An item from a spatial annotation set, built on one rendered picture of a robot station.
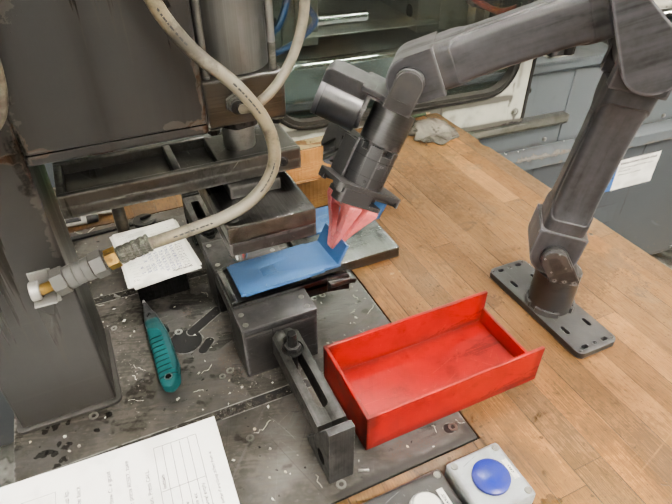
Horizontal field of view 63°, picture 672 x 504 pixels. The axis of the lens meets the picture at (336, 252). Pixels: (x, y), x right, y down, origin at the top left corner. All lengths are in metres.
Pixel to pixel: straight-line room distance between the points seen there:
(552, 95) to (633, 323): 0.96
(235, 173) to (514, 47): 0.34
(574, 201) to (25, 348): 0.66
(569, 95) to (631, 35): 1.13
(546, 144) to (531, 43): 1.16
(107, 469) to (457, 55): 0.61
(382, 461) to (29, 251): 0.43
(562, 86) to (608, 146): 1.03
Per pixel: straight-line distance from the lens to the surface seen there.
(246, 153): 0.63
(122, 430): 0.74
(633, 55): 0.66
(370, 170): 0.71
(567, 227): 0.77
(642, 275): 1.02
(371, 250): 0.91
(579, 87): 1.80
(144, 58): 0.54
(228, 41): 0.58
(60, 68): 0.53
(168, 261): 0.87
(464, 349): 0.78
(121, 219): 0.96
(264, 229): 0.59
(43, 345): 0.69
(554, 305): 0.85
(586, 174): 0.74
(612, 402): 0.79
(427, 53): 0.66
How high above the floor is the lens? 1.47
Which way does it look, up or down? 38 degrees down
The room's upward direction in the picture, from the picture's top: straight up
